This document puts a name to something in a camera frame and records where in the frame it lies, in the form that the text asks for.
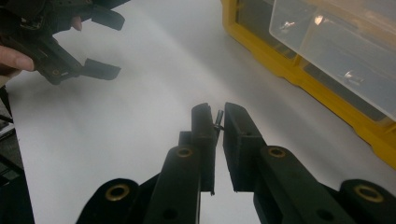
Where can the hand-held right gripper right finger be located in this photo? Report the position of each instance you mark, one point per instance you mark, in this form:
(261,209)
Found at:
(249,155)

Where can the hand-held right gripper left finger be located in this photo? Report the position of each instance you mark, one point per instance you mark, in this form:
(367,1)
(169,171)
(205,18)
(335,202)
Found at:
(202,149)

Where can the small metal screw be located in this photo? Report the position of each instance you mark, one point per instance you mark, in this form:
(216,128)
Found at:
(219,119)
(354,77)
(286,25)

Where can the yellow black parts organizer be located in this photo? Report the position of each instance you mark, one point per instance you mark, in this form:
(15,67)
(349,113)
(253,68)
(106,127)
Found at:
(311,84)

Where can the clear plastic organizer drawer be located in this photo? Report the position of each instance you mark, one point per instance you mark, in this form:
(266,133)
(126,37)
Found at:
(342,43)

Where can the grid of clear drawers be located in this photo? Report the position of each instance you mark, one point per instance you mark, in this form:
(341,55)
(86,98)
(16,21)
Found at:
(253,26)

